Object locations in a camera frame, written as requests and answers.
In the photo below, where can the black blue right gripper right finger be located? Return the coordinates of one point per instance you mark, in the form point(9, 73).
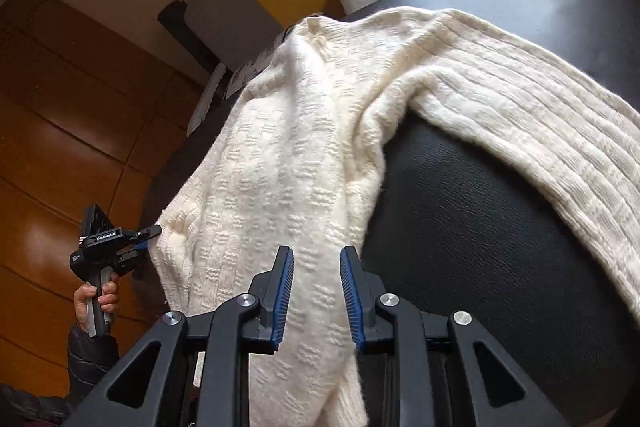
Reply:
point(439, 370)

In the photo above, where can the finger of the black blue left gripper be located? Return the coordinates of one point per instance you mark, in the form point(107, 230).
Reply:
point(193, 371)

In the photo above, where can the blue tipped right gripper left finger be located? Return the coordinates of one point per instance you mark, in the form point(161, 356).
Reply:
point(136, 244)

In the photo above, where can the cream knitted sweater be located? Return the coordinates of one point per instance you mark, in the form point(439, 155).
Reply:
point(300, 162)

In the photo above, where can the black jacket sleeve forearm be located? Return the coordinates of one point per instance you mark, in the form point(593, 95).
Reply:
point(89, 360)

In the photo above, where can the person's left hand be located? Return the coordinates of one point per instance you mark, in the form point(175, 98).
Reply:
point(108, 300)

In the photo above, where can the black leather ottoman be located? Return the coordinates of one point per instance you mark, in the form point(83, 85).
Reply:
point(456, 229)

